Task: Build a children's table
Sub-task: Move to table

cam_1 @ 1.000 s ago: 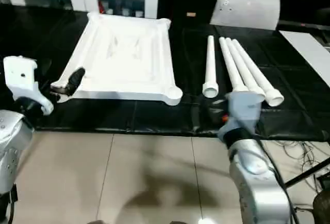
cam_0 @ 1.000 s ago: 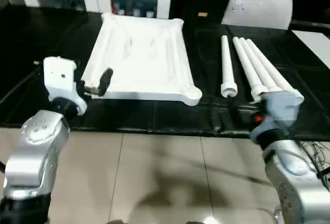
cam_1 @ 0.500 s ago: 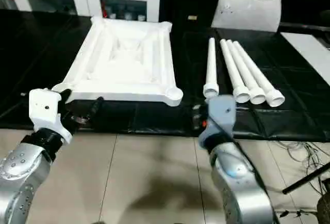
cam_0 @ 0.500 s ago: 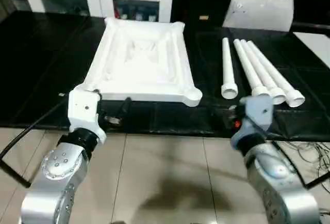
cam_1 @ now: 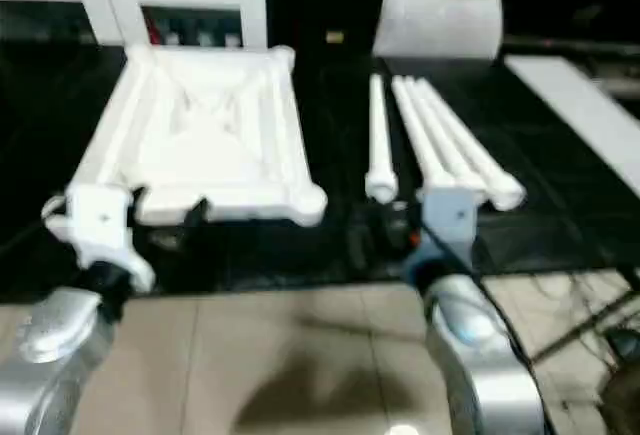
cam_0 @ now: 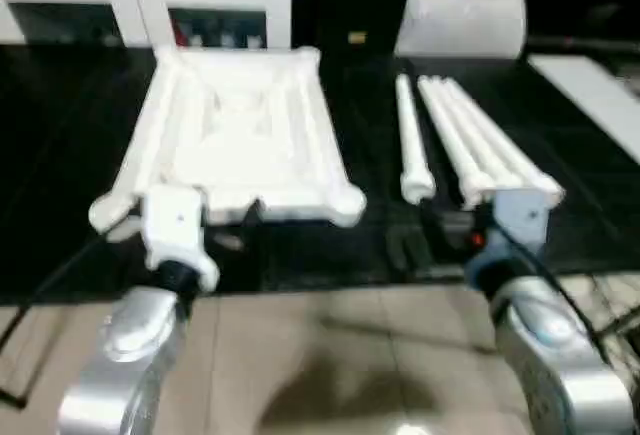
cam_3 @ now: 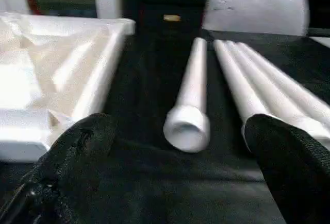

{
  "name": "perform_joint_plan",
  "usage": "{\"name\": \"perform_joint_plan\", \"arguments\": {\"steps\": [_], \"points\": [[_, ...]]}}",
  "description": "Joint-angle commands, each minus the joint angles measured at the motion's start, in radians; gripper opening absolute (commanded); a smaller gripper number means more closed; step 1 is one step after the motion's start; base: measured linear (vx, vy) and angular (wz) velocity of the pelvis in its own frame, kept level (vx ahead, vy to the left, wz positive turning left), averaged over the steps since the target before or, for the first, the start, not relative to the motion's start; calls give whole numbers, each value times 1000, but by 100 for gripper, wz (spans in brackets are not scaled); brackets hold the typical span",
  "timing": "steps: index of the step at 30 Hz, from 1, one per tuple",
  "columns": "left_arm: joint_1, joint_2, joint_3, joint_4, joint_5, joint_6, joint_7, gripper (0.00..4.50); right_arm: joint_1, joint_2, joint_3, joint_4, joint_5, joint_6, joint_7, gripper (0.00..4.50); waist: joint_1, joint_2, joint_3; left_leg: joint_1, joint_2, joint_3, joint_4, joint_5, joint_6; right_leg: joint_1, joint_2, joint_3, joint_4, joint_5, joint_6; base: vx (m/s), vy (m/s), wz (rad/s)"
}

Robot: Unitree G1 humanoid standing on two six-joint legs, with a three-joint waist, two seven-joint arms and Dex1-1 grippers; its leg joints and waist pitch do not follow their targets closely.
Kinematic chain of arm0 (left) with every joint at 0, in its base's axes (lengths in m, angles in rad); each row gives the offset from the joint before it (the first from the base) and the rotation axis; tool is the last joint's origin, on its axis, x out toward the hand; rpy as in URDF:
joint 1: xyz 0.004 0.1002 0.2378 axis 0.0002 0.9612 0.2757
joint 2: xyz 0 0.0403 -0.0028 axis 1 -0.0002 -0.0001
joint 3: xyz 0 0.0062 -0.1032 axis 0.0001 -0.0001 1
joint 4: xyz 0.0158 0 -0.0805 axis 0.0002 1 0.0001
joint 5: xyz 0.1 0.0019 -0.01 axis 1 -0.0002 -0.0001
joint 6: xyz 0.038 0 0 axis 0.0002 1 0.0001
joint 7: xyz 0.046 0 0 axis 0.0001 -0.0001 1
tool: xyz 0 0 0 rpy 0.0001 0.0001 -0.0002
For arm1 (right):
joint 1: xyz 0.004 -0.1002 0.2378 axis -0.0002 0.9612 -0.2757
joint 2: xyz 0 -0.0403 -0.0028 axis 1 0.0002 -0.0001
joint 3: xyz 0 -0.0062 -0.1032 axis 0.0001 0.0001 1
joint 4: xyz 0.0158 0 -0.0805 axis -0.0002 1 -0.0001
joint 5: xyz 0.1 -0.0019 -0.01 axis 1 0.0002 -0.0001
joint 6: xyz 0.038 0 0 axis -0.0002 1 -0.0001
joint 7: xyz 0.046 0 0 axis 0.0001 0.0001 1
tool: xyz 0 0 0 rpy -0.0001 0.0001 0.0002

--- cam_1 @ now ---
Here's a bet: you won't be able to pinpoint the white plastic table top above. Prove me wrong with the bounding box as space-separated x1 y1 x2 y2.
64 44 329 229

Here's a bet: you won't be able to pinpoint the white plastic table leg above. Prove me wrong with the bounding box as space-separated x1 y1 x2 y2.
391 76 454 192
414 79 527 213
402 76 490 202
364 73 399 202

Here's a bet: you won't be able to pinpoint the black table mat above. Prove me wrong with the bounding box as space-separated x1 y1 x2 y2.
0 40 640 297

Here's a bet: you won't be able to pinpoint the white flat board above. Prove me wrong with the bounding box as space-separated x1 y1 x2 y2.
503 53 640 184

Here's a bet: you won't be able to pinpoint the black stand leg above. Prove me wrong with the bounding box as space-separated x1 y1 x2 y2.
528 264 640 362

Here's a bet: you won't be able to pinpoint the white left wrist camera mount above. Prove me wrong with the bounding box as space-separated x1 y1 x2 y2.
42 186 157 294

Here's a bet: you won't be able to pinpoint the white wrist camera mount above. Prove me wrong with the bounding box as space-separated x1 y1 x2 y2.
42 186 157 294
416 185 482 267

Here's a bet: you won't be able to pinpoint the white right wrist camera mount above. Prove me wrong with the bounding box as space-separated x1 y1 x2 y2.
416 185 482 267

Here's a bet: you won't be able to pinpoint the loose floor cables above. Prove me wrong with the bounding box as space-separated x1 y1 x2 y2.
499 269 640 356

